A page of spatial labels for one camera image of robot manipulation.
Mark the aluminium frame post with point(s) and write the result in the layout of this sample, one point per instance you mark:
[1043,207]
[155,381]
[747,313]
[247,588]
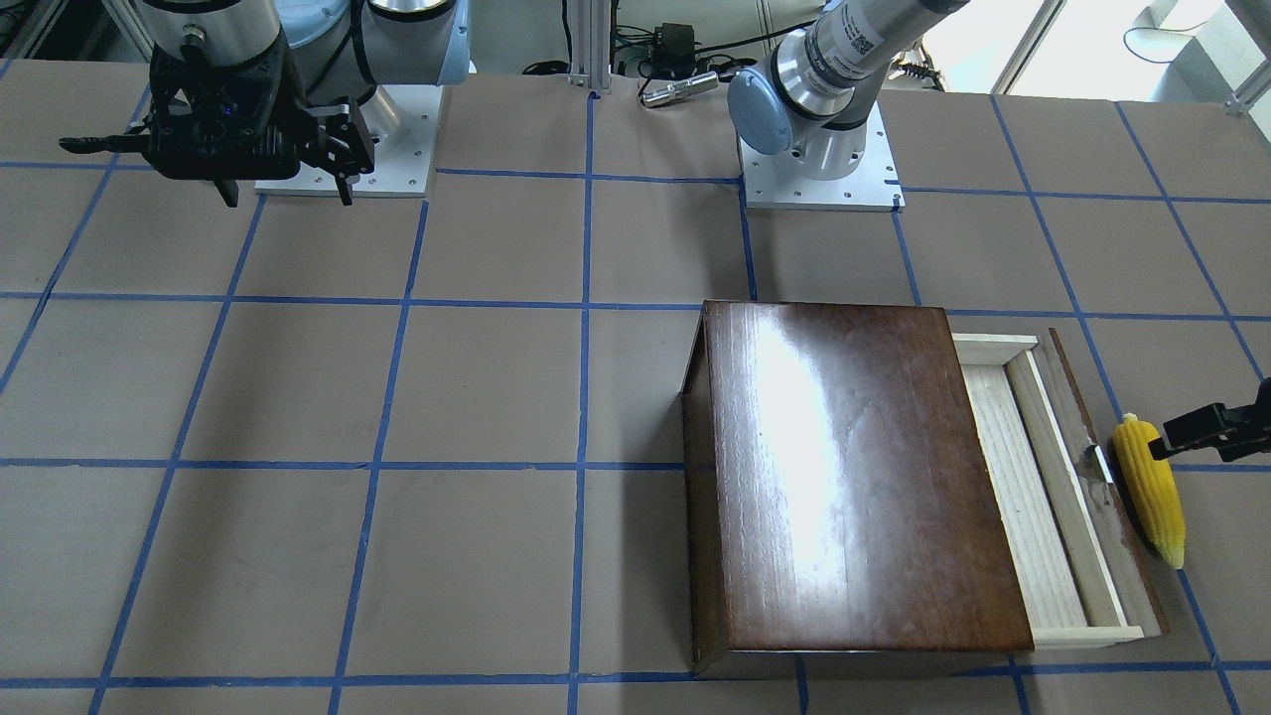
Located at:
[590,30]

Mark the white drawer handle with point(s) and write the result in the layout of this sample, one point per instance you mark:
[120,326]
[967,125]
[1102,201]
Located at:
[1095,466]

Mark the black power adapter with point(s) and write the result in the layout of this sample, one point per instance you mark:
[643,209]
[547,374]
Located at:
[673,47]

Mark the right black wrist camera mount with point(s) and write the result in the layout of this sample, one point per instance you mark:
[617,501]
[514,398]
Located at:
[214,124]

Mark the light wood drawer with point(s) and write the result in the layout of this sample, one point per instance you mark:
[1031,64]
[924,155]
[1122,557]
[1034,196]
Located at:
[1081,568]

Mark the dark wooden drawer cabinet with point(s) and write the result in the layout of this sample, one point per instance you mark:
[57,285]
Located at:
[841,519]

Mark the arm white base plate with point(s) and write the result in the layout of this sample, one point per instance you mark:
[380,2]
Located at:
[840,171]
[404,121]

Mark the silver metal cylinder tool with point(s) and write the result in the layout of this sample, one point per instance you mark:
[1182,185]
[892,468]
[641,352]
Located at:
[678,90]

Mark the yellow plastic corn cob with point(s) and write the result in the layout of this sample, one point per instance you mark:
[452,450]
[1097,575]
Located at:
[1152,489]

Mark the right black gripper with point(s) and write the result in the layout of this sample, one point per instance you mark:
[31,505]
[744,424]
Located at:
[289,102]

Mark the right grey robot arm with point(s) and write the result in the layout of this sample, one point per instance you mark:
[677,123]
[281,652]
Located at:
[340,50]

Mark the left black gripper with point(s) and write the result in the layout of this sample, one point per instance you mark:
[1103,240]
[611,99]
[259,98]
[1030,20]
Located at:
[1223,425]

